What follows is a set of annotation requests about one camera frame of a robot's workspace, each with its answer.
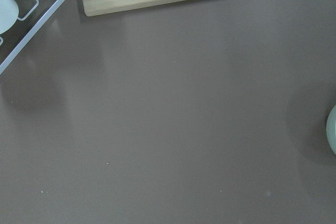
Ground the white dish rack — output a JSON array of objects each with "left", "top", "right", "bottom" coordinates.
[{"left": 1, "top": 0, "right": 65, "bottom": 72}]

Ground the pale green cup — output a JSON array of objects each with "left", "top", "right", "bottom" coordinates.
[{"left": 0, "top": 0, "right": 19, "bottom": 34}]

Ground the green bowl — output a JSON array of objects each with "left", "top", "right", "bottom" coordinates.
[{"left": 325, "top": 106, "right": 336, "bottom": 154}]

